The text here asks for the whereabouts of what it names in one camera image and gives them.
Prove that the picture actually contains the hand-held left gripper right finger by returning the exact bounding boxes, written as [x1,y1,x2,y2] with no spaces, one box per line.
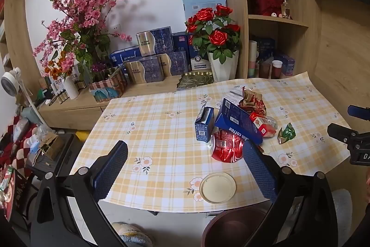
[242,141,339,247]

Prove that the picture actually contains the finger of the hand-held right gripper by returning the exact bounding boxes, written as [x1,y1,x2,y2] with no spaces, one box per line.
[348,105,370,120]
[327,123,365,149]

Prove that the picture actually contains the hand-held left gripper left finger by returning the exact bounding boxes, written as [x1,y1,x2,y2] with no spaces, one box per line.
[30,141,128,247]

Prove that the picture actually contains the red white cardboard box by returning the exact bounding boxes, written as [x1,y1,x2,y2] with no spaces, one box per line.
[249,112,277,138]

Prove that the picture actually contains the brown waste bin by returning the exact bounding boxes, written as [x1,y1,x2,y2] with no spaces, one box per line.
[201,208,275,247]

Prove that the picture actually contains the crushed red can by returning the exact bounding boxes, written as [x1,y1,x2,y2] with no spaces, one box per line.
[210,130,245,163]

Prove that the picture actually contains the green foil wrapper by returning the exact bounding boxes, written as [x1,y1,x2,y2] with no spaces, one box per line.
[277,122,296,145]

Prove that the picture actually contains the flat blue cardboard box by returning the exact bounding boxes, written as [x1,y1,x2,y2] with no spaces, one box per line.
[214,98,263,146]

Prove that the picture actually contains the yellow plaid floral tablecloth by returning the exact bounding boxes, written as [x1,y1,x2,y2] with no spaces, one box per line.
[66,71,352,211]

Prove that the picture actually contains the open cardboard box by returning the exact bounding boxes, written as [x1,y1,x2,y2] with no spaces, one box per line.
[29,131,64,166]

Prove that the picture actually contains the wooden sideboard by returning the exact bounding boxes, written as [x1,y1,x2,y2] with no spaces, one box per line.
[37,73,181,130]

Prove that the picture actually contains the blue yellow plush slipper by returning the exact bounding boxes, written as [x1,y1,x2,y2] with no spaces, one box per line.
[111,222,154,247]

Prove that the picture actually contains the crumpled red gold wrapper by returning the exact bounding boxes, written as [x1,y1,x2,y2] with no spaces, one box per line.
[238,86,266,117]

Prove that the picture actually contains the small blue carton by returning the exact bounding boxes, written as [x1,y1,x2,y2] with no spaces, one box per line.
[194,105,215,143]

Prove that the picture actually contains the scalloped tin planter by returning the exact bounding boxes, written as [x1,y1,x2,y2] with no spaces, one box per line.
[88,68,128,103]

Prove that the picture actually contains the white printed paper sheet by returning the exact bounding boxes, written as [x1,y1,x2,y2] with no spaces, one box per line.
[222,85,246,106]

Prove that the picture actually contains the small blue purple box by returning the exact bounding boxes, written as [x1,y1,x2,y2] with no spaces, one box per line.
[279,54,295,76]

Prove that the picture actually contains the row of small bottles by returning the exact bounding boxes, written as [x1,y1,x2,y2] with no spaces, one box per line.
[46,85,68,104]

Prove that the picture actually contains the white ribbed vase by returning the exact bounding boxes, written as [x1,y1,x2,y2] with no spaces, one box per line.
[63,75,80,100]

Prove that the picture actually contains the red paper cup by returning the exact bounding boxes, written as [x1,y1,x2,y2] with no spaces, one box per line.
[271,60,282,79]

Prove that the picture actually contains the wooden shelf unit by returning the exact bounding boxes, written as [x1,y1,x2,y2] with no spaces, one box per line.
[215,0,321,80]

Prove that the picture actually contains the red white checked cloth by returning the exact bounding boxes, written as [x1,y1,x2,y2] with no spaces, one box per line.
[0,117,38,178]

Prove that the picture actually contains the brown cup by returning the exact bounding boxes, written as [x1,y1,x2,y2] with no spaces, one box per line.
[259,62,271,79]

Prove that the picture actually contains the purple artificial flowers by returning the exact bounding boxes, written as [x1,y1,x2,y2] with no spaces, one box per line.
[91,62,113,74]

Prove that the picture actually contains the blue gold gift box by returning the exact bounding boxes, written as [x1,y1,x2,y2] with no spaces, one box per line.
[136,26,174,56]
[124,56,165,84]
[159,51,188,77]

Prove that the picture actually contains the red printed bag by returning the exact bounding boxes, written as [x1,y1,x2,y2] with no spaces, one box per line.
[0,166,16,221]

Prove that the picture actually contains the white angular vase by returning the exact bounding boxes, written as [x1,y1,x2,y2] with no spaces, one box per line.
[207,50,240,82]

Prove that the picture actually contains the wide blue white box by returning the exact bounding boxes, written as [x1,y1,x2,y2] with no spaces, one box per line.
[109,46,142,68]

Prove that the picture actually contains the orange artificial flowers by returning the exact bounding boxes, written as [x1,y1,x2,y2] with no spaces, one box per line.
[43,50,76,82]

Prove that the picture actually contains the gold ornate tray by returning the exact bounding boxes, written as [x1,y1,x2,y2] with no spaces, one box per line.
[176,71,214,91]

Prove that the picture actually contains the blue printed box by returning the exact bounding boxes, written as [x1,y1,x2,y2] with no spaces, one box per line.
[257,37,275,62]

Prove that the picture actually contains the stack of pastel paper cups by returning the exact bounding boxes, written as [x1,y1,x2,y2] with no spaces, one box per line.
[248,40,258,78]

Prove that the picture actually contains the tall blue white box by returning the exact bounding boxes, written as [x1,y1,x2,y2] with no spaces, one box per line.
[188,33,211,72]

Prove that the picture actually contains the glass perfume bottle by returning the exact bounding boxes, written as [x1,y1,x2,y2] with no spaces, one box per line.
[281,0,291,19]

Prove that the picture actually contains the white clip fan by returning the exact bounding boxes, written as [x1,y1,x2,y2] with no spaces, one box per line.
[1,68,44,126]

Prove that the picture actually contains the dark blue box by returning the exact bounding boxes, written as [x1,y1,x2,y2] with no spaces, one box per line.
[172,32,191,53]

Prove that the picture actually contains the red rose bouquet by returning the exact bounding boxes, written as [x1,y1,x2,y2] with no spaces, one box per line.
[185,5,242,65]

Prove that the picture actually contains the pink blossom bouquet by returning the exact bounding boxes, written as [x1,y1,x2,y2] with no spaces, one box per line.
[33,0,136,82]

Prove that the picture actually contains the large light blue box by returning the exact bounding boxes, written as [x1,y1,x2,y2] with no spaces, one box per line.
[182,0,227,30]

